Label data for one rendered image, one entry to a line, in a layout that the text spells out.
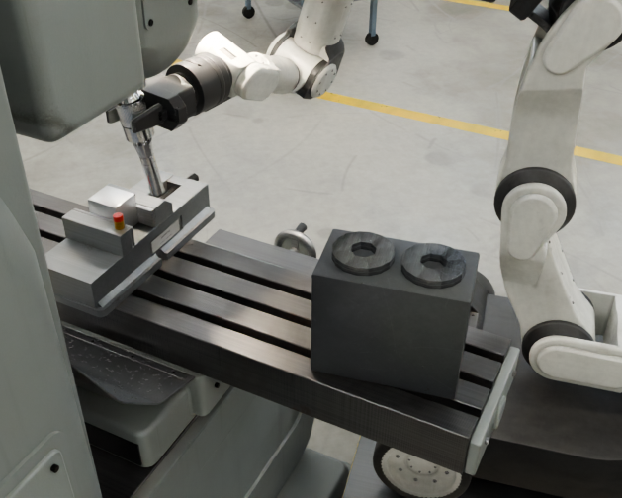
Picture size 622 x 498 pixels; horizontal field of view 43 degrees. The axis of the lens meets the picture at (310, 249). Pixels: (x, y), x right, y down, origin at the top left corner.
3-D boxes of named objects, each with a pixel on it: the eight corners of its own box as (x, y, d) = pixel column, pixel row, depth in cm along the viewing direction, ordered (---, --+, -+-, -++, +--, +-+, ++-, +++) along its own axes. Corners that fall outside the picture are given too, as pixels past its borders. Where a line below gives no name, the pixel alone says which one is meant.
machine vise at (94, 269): (154, 196, 160) (148, 148, 153) (217, 214, 154) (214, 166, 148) (34, 292, 134) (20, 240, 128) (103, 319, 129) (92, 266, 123)
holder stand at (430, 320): (329, 320, 129) (332, 219, 117) (464, 346, 124) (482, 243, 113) (310, 371, 120) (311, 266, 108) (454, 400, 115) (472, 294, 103)
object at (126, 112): (146, 88, 121) (156, 121, 125) (118, 90, 121) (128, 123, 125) (139, 105, 117) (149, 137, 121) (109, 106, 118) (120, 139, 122)
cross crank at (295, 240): (283, 253, 205) (282, 215, 198) (323, 266, 200) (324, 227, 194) (252, 288, 193) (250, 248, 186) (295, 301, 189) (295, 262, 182)
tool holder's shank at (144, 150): (152, 129, 125) (168, 185, 132) (133, 129, 125) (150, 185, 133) (147, 140, 123) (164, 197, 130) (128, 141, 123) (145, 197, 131)
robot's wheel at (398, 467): (467, 493, 165) (480, 429, 153) (465, 513, 161) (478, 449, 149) (374, 472, 169) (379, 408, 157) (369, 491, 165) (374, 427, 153)
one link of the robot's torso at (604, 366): (624, 337, 173) (639, 290, 165) (628, 402, 157) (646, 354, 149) (528, 320, 177) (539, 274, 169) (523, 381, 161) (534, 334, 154)
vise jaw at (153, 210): (118, 196, 146) (115, 178, 144) (173, 212, 142) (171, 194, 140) (97, 211, 142) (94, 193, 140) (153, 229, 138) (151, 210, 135)
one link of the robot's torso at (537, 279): (597, 325, 173) (573, 131, 149) (599, 389, 157) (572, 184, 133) (525, 329, 179) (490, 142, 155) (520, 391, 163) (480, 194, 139)
